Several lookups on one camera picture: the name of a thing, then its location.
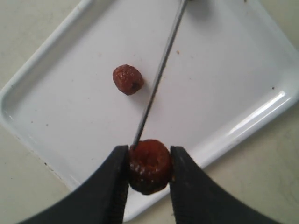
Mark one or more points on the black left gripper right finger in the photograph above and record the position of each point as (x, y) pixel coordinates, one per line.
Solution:
(197, 199)

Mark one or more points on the white rectangular plastic tray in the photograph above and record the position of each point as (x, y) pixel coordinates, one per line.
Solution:
(231, 70)

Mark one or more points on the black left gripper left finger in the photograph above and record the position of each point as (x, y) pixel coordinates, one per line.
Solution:
(99, 200)

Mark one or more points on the dark red meatball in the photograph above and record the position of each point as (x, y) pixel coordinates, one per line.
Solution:
(150, 166)

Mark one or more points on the thin metal skewer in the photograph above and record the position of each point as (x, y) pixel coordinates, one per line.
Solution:
(160, 70)

